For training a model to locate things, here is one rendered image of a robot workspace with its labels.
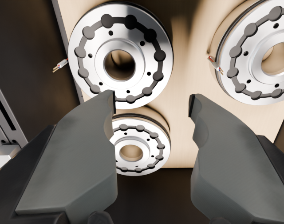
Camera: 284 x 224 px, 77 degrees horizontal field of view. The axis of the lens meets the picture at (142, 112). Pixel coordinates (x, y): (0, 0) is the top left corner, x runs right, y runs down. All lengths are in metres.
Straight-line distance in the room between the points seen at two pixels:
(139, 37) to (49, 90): 0.10
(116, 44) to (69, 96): 0.09
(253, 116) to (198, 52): 0.12
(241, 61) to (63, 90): 0.18
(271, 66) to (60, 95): 0.22
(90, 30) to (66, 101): 0.08
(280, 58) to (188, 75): 0.09
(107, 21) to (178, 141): 0.18
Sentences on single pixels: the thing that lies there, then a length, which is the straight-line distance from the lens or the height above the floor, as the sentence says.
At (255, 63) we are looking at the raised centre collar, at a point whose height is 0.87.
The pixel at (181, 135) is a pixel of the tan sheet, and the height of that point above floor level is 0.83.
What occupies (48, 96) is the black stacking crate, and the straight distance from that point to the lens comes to 0.19.
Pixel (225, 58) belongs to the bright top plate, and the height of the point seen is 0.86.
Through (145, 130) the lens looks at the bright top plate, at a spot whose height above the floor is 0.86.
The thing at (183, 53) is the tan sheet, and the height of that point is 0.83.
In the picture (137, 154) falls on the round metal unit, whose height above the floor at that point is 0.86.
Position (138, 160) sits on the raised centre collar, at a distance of 0.24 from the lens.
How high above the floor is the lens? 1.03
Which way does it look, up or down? 58 degrees down
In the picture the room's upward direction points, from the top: 176 degrees counter-clockwise
